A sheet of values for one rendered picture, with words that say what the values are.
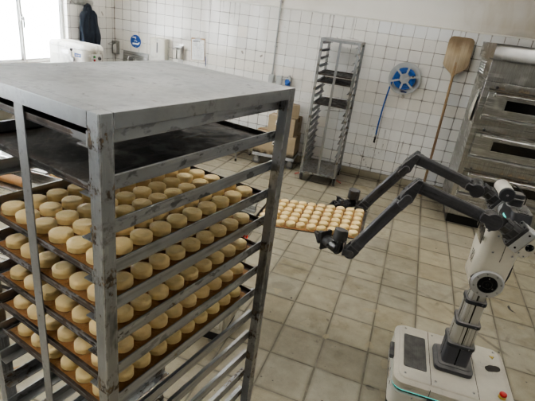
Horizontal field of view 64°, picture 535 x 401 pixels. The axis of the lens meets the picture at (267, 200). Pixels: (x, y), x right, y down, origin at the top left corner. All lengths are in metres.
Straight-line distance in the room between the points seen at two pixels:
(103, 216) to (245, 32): 5.93
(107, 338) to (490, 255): 1.91
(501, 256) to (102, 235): 2.00
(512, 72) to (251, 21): 3.43
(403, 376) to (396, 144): 4.14
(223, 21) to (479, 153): 3.91
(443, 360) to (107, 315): 2.21
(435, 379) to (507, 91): 3.33
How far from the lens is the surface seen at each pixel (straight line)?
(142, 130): 0.85
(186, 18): 7.03
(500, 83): 5.21
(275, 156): 1.26
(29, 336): 1.37
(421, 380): 2.71
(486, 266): 2.46
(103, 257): 0.84
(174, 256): 1.11
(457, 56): 6.11
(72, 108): 0.79
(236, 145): 1.09
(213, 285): 1.32
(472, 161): 5.34
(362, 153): 6.38
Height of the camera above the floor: 1.99
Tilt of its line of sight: 23 degrees down
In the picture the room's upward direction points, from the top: 8 degrees clockwise
